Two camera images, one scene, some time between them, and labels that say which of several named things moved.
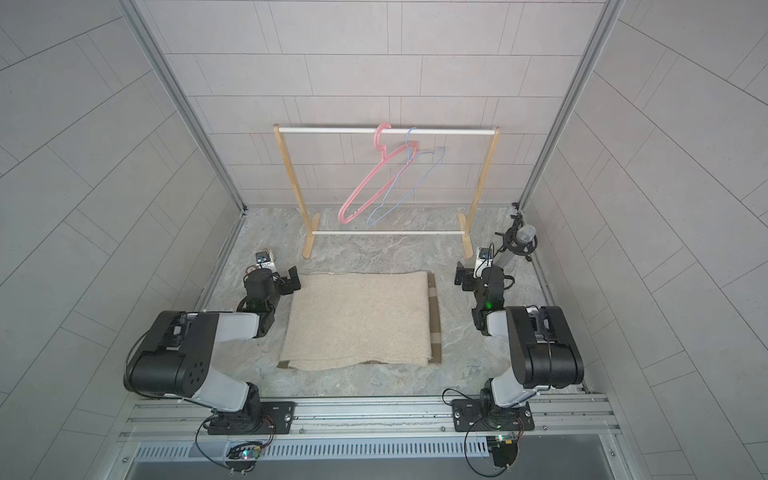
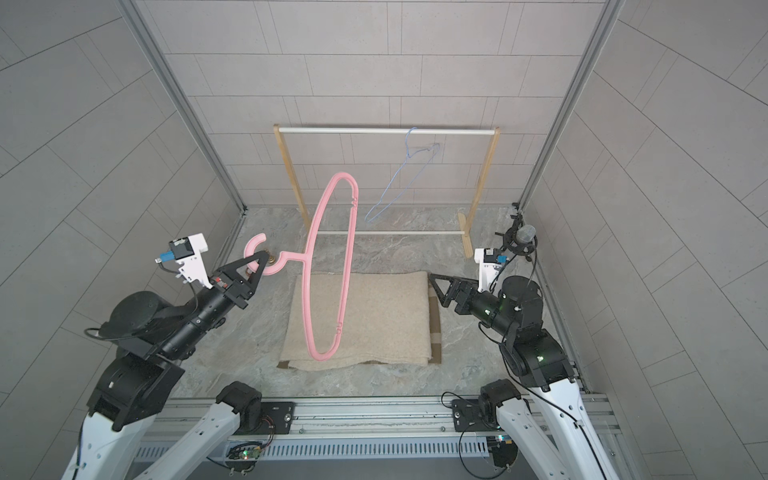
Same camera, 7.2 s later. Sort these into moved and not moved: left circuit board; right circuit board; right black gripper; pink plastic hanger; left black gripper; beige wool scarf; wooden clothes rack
Moved: left black gripper; pink plastic hanger; right black gripper
Not moved: left circuit board; right circuit board; wooden clothes rack; beige wool scarf
